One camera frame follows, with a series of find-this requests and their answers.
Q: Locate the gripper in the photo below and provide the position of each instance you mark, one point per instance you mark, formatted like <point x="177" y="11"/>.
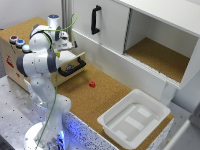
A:
<point x="65" y="40"/>

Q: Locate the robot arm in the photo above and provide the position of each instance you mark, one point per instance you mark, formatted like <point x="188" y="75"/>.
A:
<point x="39" y="68"/>

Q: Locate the yellow block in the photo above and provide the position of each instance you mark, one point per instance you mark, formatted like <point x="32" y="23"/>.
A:
<point x="57" y="53"/>

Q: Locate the pink block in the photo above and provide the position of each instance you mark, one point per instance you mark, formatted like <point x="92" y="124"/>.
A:
<point x="92" y="84"/>

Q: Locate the wooden drawer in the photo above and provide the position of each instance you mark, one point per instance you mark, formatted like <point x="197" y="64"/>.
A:
<point x="71" y="58"/>

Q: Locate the green button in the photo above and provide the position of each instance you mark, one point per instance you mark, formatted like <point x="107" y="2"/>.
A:
<point x="26" y="48"/>

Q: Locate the blue button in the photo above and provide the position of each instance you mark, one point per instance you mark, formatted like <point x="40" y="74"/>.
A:
<point x="20" y="42"/>

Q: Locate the red button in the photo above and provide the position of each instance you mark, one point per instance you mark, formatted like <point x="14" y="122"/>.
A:
<point x="13" y="38"/>

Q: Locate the white sliding door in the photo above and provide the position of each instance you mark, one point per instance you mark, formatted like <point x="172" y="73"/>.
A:
<point x="113" y="20"/>

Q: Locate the wooden drawer box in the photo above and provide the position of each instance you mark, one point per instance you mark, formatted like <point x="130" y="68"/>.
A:
<point x="13" y="68"/>

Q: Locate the white cabinet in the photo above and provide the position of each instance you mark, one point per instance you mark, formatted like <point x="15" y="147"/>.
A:
<point x="156" y="18"/>

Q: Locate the white plastic box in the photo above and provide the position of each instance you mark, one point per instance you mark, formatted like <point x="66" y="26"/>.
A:
<point x="135" y="120"/>

